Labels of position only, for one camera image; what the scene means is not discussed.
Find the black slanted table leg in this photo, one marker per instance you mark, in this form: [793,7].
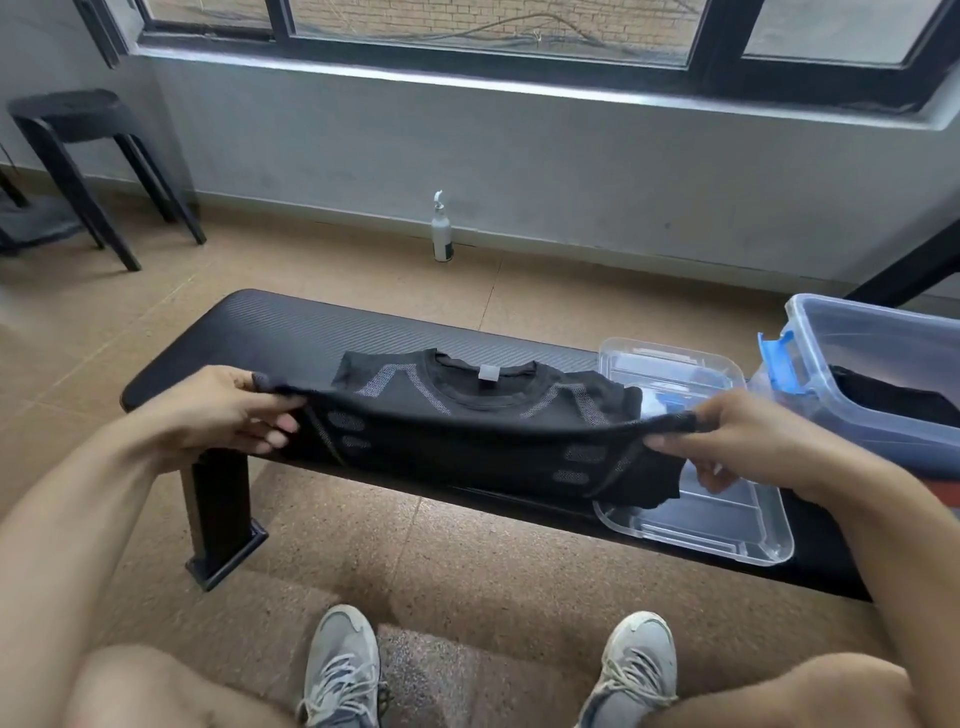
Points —
[911,270]

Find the person's right thumb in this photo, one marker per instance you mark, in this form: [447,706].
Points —
[679,442]

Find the black window frame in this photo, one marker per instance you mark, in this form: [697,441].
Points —
[720,52]

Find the black plastic stool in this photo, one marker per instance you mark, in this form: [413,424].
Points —
[71,112]

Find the black padded bench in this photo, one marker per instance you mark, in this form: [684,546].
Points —
[262,330]

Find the person's leg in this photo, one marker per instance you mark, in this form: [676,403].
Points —
[157,694]
[795,697]

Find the person's right forearm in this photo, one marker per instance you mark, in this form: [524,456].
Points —
[892,540]

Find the clear plastic box lid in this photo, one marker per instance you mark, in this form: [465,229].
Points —
[750,529]

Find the black folded garment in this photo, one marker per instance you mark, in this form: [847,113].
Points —
[892,397]

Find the person's right hand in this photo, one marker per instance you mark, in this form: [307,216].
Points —
[757,442]

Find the person's left leg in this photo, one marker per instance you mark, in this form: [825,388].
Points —
[157,694]

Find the white pump bottle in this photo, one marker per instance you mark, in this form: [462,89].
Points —
[442,236]

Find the person's grey sneaker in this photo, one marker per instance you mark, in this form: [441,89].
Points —
[634,671]
[341,667]

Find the person's left thumb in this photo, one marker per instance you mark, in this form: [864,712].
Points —
[229,377]

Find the person's left forearm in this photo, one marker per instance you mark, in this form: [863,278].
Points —
[67,540]

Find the person's right grey sneaker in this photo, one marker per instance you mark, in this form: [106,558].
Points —
[634,671]

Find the person's right leg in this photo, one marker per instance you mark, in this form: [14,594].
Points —
[795,697]

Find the clear storage box blue latch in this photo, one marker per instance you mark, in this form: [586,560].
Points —
[870,337]

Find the black chair frame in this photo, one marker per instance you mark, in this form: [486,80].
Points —
[34,221]

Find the black patterned shirt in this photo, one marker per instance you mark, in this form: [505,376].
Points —
[480,427]

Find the person's left hand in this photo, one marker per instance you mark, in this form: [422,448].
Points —
[202,412]

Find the person's left grey sneaker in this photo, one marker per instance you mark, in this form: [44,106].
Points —
[341,667]

